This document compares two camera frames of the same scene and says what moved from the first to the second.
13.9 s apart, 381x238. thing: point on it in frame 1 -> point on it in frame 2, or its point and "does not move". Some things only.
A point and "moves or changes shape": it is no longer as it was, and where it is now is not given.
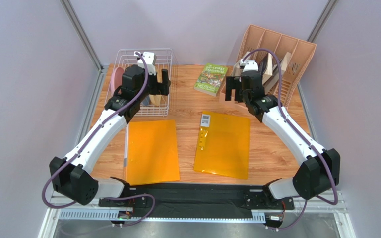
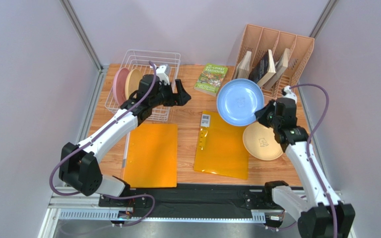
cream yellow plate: (156, 99) moves or changes shape
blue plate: (146, 101) moves or changes shape
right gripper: (236, 88) -> (264, 113)
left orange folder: (151, 152) does not move
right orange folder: (222, 145) does not move
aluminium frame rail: (70, 12) does not move
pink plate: (116, 80) does not move
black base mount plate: (197, 200) does not move
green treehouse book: (211, 79) does not move
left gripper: (160, 88) -> (180, 98)
